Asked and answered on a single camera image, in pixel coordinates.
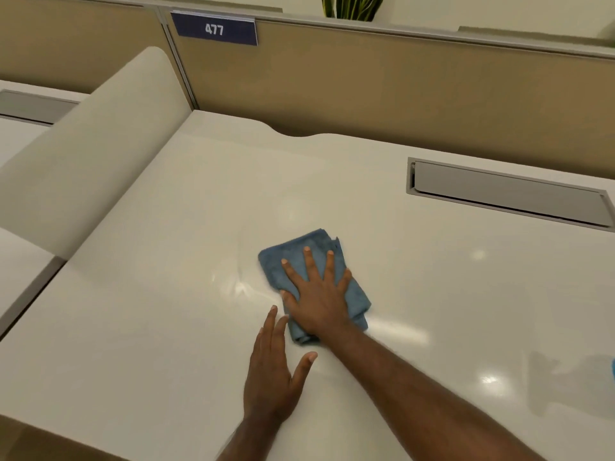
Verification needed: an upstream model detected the person's left hand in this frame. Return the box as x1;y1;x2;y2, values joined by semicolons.
242;304;319;426

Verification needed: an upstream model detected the person's right hand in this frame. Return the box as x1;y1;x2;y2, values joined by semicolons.
280;246;354;339

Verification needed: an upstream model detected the blue microfiber cloth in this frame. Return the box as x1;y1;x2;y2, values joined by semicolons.
258;229;372;345

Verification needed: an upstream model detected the person's right forearm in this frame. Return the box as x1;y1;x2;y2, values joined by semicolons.
319;321;546;461

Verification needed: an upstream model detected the white table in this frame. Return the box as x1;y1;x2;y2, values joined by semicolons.
0;109;615;461

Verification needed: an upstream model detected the beige partition panel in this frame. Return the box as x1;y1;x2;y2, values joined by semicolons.
158;6;615;181
0;0;167;95

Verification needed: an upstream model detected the white curved desk divider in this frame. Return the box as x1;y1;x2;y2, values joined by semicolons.
0;46;193;261

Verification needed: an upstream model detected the neighbouring white desk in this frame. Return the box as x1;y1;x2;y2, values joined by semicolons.
0;79;90;332

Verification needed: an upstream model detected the dark blue number label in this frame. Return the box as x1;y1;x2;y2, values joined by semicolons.
170;10;259;47

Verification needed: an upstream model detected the snake plant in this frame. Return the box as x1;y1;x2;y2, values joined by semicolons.
320;0;385;22

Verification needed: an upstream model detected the grey cable tray cover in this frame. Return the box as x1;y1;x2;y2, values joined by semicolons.
0;89;80;126
406;156;615;234

